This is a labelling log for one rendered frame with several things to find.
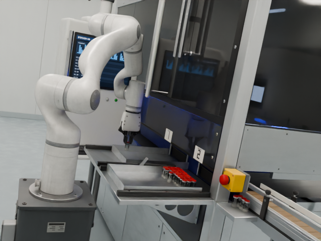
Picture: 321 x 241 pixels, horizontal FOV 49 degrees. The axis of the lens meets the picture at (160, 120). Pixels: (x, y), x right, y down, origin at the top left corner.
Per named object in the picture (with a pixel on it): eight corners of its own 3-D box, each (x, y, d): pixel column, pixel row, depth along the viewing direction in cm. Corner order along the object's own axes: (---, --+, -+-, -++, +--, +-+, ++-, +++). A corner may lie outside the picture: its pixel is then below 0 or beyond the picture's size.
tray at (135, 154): (167, 154, 205) (168, 148, 205) (187, 169, 182) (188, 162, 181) (111, 150, 191) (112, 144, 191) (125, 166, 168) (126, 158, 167)
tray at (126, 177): (175, 173, 170) (176, 167, 169) (200, 195, 146) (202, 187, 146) (106, 170, 156) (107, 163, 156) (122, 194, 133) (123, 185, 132)
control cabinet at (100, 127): (115, 139, 252) (133, 28, 239) (127, 147, 235) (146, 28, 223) (43, 136, 225) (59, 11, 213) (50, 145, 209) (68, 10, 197)
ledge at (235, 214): (243, 206, 147) (244, 202, 147) (263, 221, 136) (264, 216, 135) (215, 206, 142) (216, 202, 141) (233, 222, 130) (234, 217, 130)
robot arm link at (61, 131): (67, 149, 119) (77, 80, 115) (22, 137, 124) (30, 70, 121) (85, 144, 131) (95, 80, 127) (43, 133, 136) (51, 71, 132)
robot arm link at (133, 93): (121, 104, 182) (138, 107, 179) (125, 79, 180) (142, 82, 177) (128, 103, 190) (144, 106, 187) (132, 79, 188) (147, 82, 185)
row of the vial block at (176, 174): (169, 176, 164) (170, 166, 163) (186, 191, 148) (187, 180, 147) (165, 175, 163) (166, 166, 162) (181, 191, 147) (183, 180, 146)
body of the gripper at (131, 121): (139, 109, 190) (136, 129, 192) (121, 107, 186) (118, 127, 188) (144, 112, 183) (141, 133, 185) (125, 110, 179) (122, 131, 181)
